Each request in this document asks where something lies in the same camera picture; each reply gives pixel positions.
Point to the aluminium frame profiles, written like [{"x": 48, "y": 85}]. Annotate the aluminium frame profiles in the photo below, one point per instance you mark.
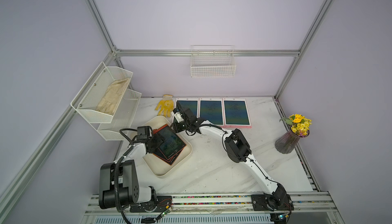
[{"x": 18, "y": 186}]

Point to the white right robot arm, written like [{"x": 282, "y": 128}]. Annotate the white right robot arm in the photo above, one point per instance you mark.
[{"x": 274, "y": 196}]

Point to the dark red tablet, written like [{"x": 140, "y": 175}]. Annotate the dark red tablet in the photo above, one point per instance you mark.
[
  {"x": 169, "y": 161},
  {"x": 172, "y": 142}
]

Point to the yellow work glove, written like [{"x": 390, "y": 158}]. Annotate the yellow work glove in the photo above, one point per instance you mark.
[{"x": 165, "y": 106}]

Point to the pink white writing tablet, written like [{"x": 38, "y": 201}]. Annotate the pink white writing tablet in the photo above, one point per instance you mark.
[{"x": 189, "y": 103}]

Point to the beige glove in shelf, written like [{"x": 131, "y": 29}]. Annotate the beige glove in shelf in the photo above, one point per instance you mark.
[{"x": 112, "y": 97}]

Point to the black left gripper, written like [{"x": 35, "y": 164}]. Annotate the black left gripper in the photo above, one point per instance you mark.
[{"x": 160, "y": 140}]

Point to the beige storage tray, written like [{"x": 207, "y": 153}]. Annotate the beige storage tray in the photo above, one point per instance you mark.
[{"x": 157, "y": 166}]

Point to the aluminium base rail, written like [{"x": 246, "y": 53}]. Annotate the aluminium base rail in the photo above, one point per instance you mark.
[{"x": 219, "y": 203}]

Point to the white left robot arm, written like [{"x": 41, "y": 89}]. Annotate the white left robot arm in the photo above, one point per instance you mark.
[{"x": 119, "y": 186}]

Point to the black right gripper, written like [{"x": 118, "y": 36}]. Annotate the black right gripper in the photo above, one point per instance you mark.
[{"x": 175, "y": 126}]

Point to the yellow flower bouquet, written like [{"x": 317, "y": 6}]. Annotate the yellow flower bouquet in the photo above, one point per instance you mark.
[{"x": 298, "y": 124}]

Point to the dark red bottom tablet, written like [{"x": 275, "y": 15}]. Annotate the dark red bottom tablet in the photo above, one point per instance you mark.
[{"x": 172, "y": 142}]

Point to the purple glass vase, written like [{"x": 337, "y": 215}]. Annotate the purple glass vase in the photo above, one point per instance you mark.
[{"x": 287, "y": 142}]

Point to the white wire wall basket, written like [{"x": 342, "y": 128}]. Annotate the white wire wall basket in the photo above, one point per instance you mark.
[{"x": 212, "y": 61}]

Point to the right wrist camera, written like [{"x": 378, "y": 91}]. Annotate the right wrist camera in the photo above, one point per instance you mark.
[{"x": 177, "y": 115}]

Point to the white mesh two-tier shelf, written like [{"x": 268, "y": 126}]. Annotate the white mesh two-tier shelf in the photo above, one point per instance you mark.
[{"x": 86, "y": 101}]

